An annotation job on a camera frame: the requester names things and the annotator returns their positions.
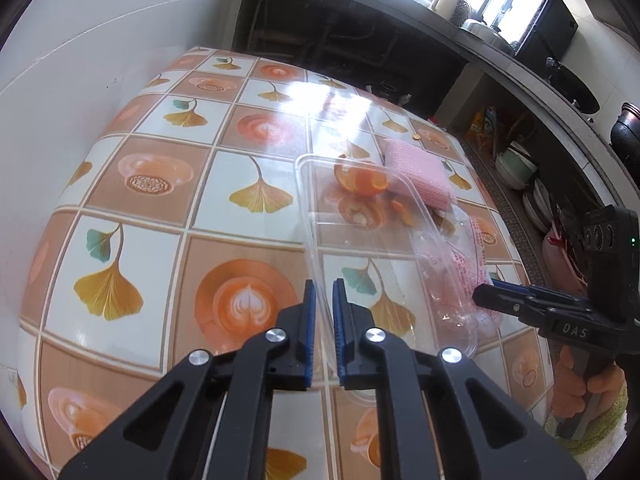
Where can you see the flat orange peel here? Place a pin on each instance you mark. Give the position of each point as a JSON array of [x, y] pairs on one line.
[[360, 212]]

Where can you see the stack of bowls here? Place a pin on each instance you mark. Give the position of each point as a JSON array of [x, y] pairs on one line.
[[515, 170]]

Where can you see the steel pot lid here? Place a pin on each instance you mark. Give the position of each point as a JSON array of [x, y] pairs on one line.
[[480, 29]]

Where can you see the black bucket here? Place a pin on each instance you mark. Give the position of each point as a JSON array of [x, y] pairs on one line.
[[390, 91]]

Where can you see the stack of white plates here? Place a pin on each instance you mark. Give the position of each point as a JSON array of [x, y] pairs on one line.
[[537, 205]]

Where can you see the black wok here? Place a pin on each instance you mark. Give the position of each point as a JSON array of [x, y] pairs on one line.
[[575, 90]]

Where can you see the black countertop appliance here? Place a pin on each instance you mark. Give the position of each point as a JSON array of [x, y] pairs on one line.
[[545, 35]]

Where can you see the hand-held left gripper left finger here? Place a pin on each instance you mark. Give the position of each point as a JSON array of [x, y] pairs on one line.
[[310, 340]]

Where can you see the grey counter with dark cabinet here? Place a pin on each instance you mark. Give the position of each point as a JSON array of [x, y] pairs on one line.
[[350, 35]]

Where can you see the clear plastic tray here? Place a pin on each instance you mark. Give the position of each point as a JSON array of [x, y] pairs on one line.
[[320, 220]]

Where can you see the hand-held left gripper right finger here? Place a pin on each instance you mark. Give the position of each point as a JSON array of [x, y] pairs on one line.
[[340, 340]]

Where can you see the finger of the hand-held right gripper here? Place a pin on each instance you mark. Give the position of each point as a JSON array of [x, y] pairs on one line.
[[515, 287], [500, 302]]

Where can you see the person's right hand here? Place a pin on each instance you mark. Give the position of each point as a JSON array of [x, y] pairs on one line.
[[567, 385]]

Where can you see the orange snack packets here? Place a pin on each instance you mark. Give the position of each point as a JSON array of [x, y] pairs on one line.
[[482, 122]]

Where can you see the tile-patterned tablecloth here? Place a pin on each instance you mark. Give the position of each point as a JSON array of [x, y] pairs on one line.
[[150, 240]]

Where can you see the white kettle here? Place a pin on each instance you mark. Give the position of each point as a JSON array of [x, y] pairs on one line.
[[444, 2]]

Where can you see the dark round pot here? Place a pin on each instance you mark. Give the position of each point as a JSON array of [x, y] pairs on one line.
[[627, 127]]

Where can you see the pink plastic basin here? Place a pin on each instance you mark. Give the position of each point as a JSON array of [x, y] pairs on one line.
[[560, 260]]

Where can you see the pink foam mesh net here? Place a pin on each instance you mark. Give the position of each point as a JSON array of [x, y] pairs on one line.
[[420, 170]]

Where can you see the clear bag with pink print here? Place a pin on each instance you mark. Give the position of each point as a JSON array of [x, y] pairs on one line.
[[450, 270]]

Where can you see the small orange peel piece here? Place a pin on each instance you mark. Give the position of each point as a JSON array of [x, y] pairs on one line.
[[401, 206]]

